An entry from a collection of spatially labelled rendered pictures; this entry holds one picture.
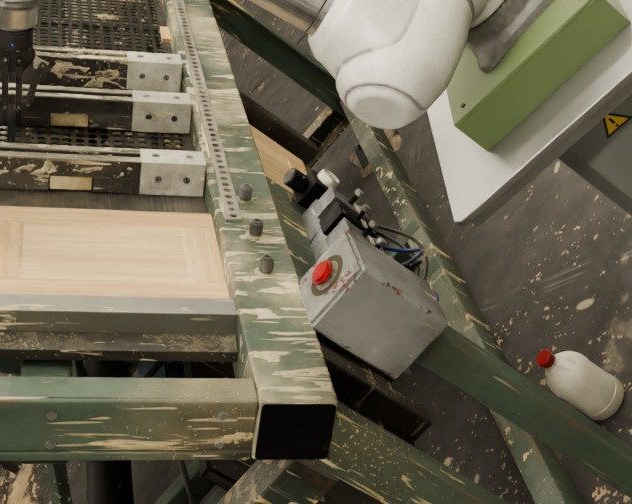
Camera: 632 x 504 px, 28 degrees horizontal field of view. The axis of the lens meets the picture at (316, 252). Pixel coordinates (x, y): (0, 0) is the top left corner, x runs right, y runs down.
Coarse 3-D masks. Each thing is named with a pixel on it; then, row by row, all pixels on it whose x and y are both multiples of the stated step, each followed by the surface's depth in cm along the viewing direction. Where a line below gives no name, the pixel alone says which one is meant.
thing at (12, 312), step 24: (0, 312) 196; (24, 312) 196; (48, 312) 197; (72, 312) 198; (96, 312) 199; (120, 312) 200; (144, 312) 200; (168, 312) 201; (192, 312) 202; (216, 312) 203
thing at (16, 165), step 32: (0, 160) 236; (32, 160) 237; (64, 160) 238; (96, 160) 239; (128, 160) 241; (160, 160) 242; (192, 160) 244; (128, 192) 244; (160, 192) 245; (192, 192) 246
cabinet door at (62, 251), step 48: (0, 240) 218; (48, 240) 221; (96, 240) 223; (144, 240) 226; (192, 240) 227; (0, 288) 205; (48, 288) 207; (96, 288) 209; (144, 288) 211; (192, 288) 213
